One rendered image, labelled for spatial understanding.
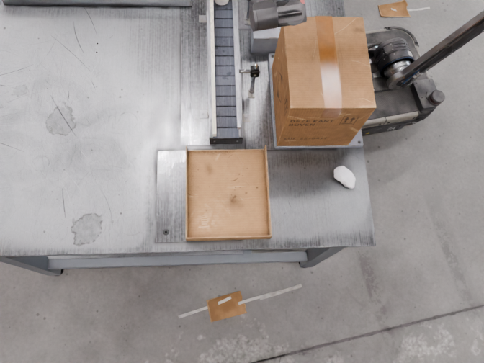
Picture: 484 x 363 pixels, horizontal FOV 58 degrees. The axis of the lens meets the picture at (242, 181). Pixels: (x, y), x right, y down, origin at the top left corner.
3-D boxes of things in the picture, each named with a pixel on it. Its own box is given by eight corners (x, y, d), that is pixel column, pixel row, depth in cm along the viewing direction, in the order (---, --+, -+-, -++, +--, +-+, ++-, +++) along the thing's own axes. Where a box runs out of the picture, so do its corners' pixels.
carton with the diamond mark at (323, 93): (271, 67, 154) (283, 15, 128) (338, 67, 155) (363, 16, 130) (276, 146, 144) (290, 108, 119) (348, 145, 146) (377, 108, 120)
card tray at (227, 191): (186, 150, 144) (185, 145, 140) (264, 149, 146) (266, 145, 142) (186, 240, 135) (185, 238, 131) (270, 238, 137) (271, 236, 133)
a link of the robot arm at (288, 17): (307, 23, 104) (305, -2, 102) (279, 28, 103) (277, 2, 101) (299, 23, 110) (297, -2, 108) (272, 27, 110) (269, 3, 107)
